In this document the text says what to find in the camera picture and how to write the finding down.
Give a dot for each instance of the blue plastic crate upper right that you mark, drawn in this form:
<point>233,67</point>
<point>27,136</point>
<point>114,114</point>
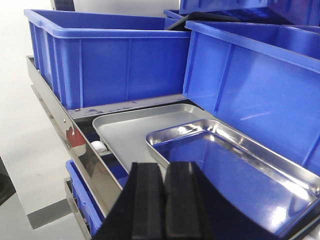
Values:
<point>281,14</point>

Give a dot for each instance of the white roller wheel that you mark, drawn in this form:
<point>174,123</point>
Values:
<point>99,147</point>

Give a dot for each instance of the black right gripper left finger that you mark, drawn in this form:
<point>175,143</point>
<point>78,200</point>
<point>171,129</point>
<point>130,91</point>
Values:
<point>138,213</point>

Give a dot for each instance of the stainless steel shelf rail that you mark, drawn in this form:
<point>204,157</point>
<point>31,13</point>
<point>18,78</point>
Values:
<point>73,125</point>

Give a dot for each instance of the blue bin lower left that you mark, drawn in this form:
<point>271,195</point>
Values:
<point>92,59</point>

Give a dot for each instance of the blue bin lower centre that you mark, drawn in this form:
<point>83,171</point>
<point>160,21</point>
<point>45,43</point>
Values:
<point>85,197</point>

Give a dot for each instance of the matte grey tray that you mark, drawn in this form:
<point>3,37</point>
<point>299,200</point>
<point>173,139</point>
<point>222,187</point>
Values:
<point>125,133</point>

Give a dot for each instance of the shiny silver tray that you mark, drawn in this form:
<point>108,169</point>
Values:
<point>275,192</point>

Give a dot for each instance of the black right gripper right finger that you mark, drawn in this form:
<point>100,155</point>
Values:
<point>196,210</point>

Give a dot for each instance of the blue plastic bin upper left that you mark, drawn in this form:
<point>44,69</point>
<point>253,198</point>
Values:
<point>261,79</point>

